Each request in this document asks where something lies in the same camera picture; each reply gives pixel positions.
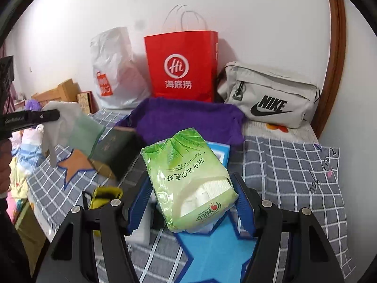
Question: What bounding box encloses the blue tissue box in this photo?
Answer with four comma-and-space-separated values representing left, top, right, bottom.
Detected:
206, 141, 230, 167

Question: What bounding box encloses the red Haidilao paper bag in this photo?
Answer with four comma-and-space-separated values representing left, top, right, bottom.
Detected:
144, 4, 219, 103

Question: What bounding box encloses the green tissue pack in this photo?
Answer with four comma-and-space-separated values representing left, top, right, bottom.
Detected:
141, 128, 238, 233

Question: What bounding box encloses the patterned brown book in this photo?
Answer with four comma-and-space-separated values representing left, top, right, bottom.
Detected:
77, 91, 94, 114

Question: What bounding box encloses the white Miniso plastic bag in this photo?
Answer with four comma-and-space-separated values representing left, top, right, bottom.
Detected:
90, 27, 150, 109

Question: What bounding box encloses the grey checked star bedsheet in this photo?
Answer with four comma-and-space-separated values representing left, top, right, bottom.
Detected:
28, 125, 355, 282

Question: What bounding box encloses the purple towel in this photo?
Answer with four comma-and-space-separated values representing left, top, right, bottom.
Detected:
116, 98, 245, 145

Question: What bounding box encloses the brown wooden door frame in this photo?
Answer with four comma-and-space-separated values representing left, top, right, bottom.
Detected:
311, 0, 347, 137

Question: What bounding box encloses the yellow black pouch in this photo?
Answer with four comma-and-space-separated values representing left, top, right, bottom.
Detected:
82, 186, 124, 238

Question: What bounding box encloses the wooden bedside table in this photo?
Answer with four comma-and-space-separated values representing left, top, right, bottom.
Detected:
31, 79, 80, 107

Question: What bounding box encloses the dark green tea box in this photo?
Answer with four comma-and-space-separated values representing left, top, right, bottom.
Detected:
88, 126, 145, 181

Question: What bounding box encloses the grey Nike pouch bag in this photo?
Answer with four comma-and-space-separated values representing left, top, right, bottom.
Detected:
217, 61, 320, 129

